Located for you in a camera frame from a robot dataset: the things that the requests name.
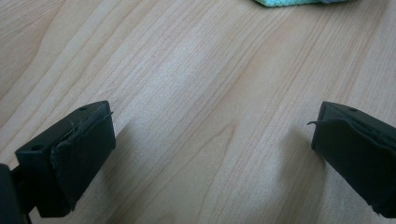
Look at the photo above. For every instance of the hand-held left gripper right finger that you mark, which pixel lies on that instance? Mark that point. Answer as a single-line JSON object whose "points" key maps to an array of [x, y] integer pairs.
{"points": [[358, 152]]}

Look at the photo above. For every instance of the turquoise cloth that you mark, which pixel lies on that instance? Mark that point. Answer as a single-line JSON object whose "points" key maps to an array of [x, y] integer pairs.
{"points": [[281, 2]]}

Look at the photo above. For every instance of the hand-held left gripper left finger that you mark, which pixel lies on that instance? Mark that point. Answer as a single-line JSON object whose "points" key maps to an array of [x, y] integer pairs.
{"points": [[65, 155]]}

